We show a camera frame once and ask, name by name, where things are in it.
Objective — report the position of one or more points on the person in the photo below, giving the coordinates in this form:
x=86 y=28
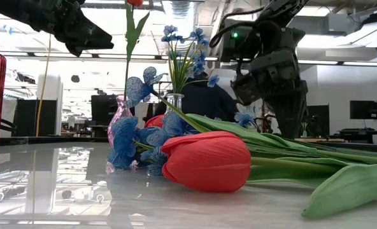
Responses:
x=207 y=101

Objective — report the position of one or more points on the orange artificial tulip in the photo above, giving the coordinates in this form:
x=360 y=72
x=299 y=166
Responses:
x=132 y=35

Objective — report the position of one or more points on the pink glass vase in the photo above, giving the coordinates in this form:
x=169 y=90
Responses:
x=122 y=111

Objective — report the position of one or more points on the black partition panel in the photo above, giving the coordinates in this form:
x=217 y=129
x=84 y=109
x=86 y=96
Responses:
x=23 y=121

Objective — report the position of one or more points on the black monitor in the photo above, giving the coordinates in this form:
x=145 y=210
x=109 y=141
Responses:
x=103 y=109
x=363 y=109

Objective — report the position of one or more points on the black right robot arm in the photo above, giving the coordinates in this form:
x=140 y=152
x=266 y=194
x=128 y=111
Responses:
x=281 y=9

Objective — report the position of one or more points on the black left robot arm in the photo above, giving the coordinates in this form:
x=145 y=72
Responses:
x=10 y=11

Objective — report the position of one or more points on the clear glass vase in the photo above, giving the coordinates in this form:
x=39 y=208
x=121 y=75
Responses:
x=175 y=100

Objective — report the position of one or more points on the black desk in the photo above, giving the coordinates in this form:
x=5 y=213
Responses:
x=360 y=132

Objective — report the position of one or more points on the white glossy work surface panel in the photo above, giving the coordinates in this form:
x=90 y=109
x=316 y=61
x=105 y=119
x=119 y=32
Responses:
x=80 y=206

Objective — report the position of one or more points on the silver ventilation duct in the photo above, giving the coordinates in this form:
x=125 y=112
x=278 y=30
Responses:
x=179 y=8

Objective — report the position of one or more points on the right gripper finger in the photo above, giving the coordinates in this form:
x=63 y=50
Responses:
x=290 y=114

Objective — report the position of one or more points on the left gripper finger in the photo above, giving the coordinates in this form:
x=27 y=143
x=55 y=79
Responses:
x=89 y=30
x=86 y=44

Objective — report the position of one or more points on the red artificial tulip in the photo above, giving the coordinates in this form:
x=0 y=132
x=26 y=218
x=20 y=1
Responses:
x=207 y=162
x=155 y=121

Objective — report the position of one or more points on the long ceiling light strip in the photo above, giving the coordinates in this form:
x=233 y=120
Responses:
x=112 y=56

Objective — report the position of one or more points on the blue artificial flower spray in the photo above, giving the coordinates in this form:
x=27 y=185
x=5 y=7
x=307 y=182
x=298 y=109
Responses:
x=244 y=119
x=125 y=140
x=170 y=30

